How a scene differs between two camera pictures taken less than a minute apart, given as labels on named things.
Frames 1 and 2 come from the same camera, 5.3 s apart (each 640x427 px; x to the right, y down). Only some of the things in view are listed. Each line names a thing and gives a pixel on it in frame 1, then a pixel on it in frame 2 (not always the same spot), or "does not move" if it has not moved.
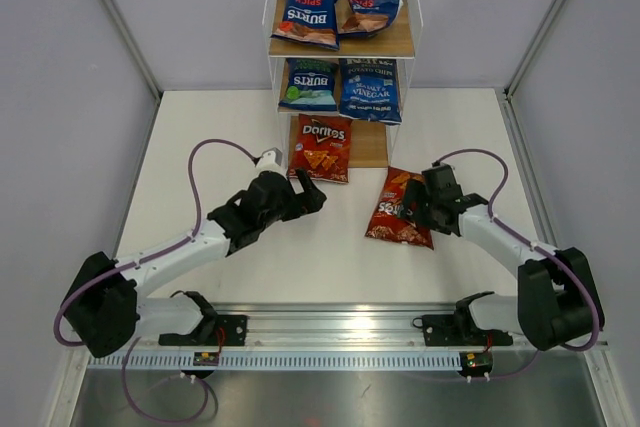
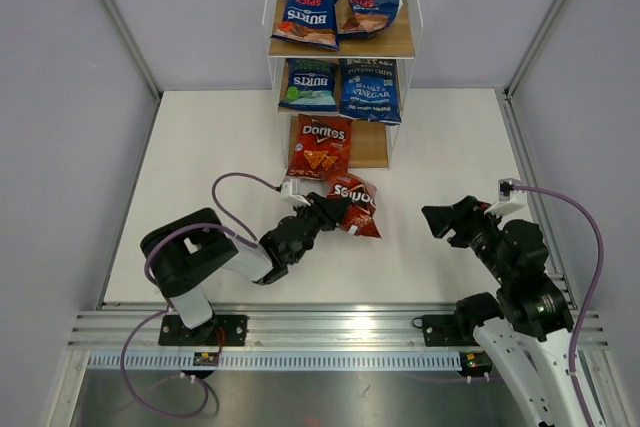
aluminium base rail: (341, 328) does not move
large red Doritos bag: (322, 147) does not move
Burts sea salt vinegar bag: (309, 84) does not move
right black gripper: (417, 191) -> (469, 211)
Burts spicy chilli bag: (374, 6) does not move
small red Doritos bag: (386, 222) -> (359, 219)
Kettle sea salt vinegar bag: (369, 90) does not move
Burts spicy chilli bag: (309, 15) does not move
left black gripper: (303, 203) -> (328, 211)
